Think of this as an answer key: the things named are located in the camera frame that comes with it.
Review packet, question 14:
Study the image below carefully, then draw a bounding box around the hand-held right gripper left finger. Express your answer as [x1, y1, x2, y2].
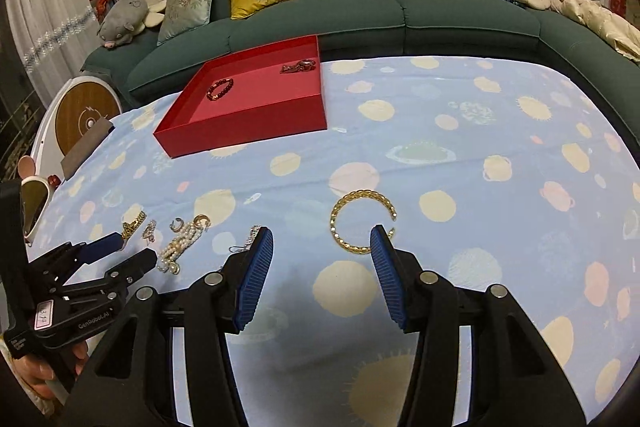
[60, 226, 275, 427]

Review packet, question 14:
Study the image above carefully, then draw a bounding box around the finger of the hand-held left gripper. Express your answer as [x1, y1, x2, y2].
[27, 232, 125, 294]
[50, 248, 159, 339]

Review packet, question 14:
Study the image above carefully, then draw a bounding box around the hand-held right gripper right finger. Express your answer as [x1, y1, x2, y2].
[369, 224, 586, 427]

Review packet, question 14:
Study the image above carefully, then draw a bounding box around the gold bangle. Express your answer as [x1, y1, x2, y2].
[329, 189, 398, 255]

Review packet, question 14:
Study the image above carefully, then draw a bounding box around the red tray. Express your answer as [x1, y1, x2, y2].
[152, 35, 328, 158]

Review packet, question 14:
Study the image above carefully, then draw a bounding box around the dark red bead bracelet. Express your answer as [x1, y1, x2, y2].
[206, 78, 235, 102]

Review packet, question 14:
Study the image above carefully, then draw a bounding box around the person's left hand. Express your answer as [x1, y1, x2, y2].
[20, 341, 90, 400]

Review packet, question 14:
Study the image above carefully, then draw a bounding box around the white framed mirror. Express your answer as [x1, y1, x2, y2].
[20, 175, 53, 242]

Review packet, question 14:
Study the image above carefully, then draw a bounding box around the pink round object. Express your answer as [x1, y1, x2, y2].
[15, 154, 37, 180]

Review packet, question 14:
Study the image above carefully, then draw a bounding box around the grey flat board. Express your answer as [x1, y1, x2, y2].
[60, 118, 115, 180]

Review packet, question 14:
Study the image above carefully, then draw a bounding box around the white machine with wooden disc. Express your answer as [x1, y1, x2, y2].
[30, 76, 122, 180]

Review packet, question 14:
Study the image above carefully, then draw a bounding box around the blue printed tablecloth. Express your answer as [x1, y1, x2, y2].
[22, 56, 640, 427]

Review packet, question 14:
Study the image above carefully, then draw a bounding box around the silver wristwatch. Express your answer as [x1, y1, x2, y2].
[280, 59, 317, 75]

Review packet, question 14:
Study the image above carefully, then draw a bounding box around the grey pig plush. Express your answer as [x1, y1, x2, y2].
[96, 0, 151, 51]

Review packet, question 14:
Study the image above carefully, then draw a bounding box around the white sheer curtain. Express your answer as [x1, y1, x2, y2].
[4, 0, 108, 112]

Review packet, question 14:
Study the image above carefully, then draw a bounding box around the light blue embroidered cushion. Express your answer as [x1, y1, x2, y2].
[156, 0, 218, 46]

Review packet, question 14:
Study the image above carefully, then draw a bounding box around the green sofa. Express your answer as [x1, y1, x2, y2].
[80, 0, 640, 122]

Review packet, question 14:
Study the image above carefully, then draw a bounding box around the cream satin cloth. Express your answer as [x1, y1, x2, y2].
[560, 0, 640, 65]

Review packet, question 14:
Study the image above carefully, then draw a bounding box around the gold chain bracelet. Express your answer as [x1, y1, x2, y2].
[121, 211, 147, 242]

